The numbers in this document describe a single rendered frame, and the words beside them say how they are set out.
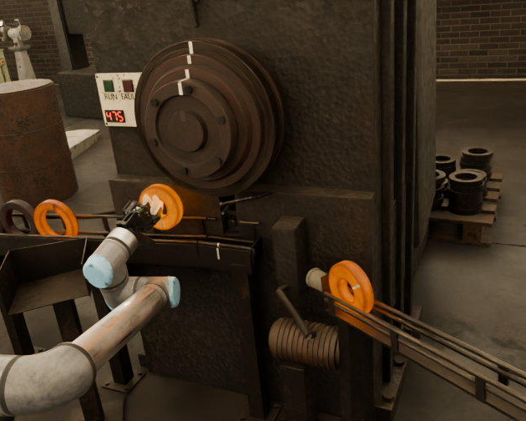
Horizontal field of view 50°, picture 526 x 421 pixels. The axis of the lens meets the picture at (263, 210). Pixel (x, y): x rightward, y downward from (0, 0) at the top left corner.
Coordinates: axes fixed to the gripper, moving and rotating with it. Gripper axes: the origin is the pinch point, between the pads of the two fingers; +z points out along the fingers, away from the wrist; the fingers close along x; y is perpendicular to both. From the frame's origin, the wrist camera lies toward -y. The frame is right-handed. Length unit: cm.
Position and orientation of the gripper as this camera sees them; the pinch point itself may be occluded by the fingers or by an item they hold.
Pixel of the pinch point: (159, 201)
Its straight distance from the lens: 187.2
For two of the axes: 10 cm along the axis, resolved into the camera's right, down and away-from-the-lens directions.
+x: -9.1, -0.7, 4.0
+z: 3.5, -6.3, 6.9
